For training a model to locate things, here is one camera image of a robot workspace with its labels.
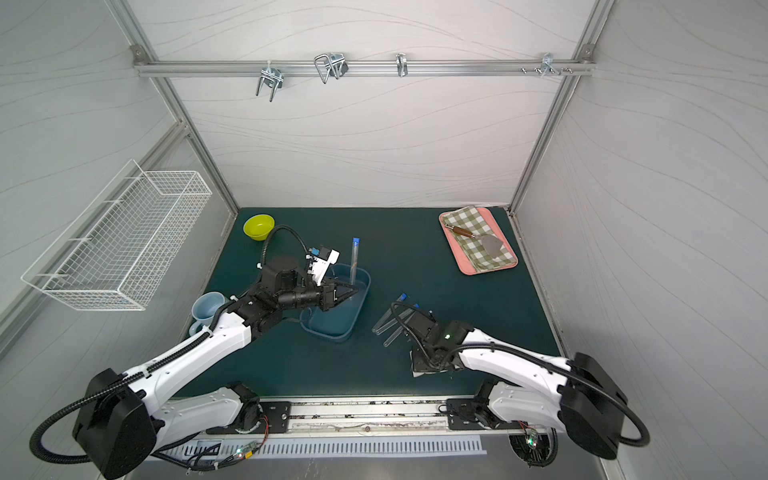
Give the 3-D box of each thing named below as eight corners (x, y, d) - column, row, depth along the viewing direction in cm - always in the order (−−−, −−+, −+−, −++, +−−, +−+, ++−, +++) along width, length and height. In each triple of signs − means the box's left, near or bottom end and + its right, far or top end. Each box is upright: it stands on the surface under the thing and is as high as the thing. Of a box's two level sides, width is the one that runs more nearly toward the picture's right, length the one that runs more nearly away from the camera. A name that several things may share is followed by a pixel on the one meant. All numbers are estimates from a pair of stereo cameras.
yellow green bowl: (242, 240, 110) (238, 234, 107) (250, 220, 116) (247, 214, 114) (269, 240, 110) (266, 234, 107) (276, 220, 116) (273, 214, 114)
